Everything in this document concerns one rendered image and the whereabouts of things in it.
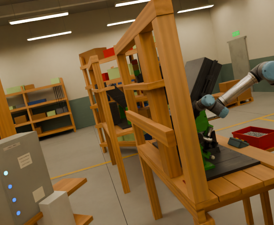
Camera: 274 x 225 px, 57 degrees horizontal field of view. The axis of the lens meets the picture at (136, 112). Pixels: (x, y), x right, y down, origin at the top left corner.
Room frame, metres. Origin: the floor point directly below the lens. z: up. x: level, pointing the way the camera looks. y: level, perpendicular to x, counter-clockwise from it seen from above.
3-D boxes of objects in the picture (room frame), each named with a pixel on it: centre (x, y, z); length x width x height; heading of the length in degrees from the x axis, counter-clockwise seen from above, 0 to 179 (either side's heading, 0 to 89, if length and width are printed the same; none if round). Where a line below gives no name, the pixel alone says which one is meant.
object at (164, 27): (1.97, -0.10, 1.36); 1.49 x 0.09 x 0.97; 11
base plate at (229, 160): (2.03, -0.39, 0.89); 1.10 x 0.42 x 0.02; 11
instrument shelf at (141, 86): (1.98, -0.14, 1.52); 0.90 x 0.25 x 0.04; 11
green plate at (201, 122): (1.97, -0.47, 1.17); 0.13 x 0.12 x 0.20; 11
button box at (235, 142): (1.90, -0.72, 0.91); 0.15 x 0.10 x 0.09; 11
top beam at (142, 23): (1.97, -0.10, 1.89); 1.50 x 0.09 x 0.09; 11
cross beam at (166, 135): (1.96, -0.03, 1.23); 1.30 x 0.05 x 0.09; 11
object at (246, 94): (8.07, -3.03, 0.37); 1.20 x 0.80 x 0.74; 109
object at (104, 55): (5.39, 0.03, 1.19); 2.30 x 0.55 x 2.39; 52
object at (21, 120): (9.75, 4.13, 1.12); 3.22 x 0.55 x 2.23; 101
